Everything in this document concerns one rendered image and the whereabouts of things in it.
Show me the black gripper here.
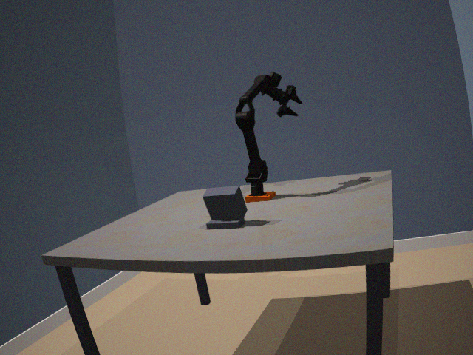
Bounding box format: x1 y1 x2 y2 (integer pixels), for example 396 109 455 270
272 85 302 117

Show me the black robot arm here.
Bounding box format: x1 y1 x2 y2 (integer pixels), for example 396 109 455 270
235 72 296 196

